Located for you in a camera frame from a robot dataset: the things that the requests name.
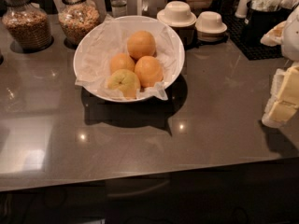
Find yellowish front orange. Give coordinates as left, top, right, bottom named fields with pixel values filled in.
left=107, top=69, right=141, bottom=100

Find black rubber mat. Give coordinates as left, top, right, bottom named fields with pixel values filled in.
left=222, top=15, right=282, bottom=61

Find right glass cereal jar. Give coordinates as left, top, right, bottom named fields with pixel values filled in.
left=58, top=0, right=100, bottom=45

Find black container with packets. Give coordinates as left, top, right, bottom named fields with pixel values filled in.
left=242, top=0, right=294, bottom=45

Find white cylinder dispenser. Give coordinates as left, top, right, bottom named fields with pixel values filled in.
left=235, top=0, right=250, bottom=19

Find white bowl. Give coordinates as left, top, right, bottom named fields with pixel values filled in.
left=72, top=15, right=186, bottom=104

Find left glass cereal jar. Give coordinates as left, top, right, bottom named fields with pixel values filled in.
left=2, top=0, right=52, bottom=50

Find white paper liner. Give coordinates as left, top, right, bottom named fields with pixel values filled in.
left=74, top=14, right=184, bottom=102

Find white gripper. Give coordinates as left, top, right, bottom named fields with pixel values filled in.
left=260, top=6, right=299, bottom=128

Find left stacked white bowls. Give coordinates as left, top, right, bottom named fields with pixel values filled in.
left=157, top=1, right=196, bottom=28

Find glass cereal jar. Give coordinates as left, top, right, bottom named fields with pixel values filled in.
left=2, top=0, right=52, bottom=50
left=58, top=0, right=100, bottom=45

